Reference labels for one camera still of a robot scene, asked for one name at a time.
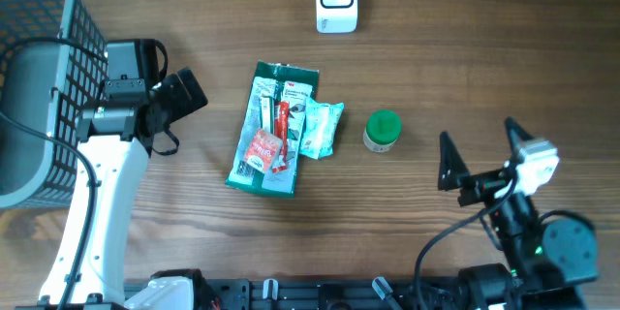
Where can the grey mesh shopping basket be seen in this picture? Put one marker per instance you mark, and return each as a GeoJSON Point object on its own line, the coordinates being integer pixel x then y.
{"type": "Point", "coordinates": [51, 66]}

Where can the orange tissue packet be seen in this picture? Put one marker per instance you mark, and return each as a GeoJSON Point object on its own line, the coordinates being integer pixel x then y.
{"type": "Point", "coordinates": [262, 151]}

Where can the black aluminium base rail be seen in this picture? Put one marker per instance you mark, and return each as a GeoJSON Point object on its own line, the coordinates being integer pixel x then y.
{"type": "Point", "coordinates": [242, 294]}

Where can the green 3M cleaner package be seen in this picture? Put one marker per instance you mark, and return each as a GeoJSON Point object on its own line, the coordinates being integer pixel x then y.
{"type": "Point", "coordinates": [283, 83]}

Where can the green narrow box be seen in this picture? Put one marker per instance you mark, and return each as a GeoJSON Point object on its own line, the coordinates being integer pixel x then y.
{"type": "Point", "coordinates": [267, 113]}

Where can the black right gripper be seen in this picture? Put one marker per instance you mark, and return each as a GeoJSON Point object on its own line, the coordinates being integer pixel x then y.
{"type": "Point", "coordinates": [454, 173]}

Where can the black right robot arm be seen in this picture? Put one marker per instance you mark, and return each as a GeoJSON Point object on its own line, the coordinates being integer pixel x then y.
{"type": "Point", "coordinates": [548, 254]}

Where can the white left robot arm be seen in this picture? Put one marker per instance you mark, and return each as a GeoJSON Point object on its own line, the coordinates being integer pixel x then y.
{"type": "Point", "coordinates": [114, 144]}

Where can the green lid jar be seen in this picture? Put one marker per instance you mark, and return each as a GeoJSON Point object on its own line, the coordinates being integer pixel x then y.
{"type": "Point", "coordinates": [383, 128]}

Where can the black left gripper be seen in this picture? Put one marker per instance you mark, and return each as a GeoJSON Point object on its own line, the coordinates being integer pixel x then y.
{"type": "Point", "coordinates": [175, 85]}

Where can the mint flushable wipes pack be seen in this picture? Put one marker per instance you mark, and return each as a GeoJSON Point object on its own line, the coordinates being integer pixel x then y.
{"type": "Point", "coordinates": [321, 120]}

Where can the red stick sachet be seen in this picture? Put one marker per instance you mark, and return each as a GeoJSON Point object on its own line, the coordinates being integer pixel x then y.
{"type": "Point", "coordinates": [281, 129]}

